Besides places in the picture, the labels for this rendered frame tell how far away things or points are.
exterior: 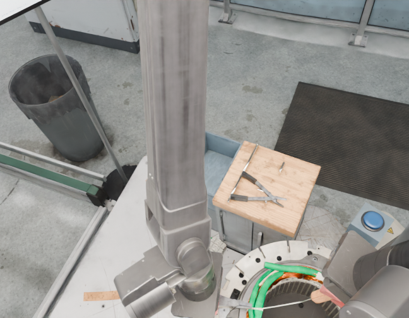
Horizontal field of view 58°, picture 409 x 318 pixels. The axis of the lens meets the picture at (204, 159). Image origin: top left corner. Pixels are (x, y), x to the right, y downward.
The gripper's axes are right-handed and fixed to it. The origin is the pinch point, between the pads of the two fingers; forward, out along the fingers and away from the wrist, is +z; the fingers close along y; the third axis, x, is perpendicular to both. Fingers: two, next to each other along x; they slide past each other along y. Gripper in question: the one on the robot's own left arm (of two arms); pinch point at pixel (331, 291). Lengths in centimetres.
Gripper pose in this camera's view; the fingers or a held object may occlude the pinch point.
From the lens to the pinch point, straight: 53.8
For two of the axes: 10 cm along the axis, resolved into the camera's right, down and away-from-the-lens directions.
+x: 6.1, -6.3, 4.8
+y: 7.6, 6.4, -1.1
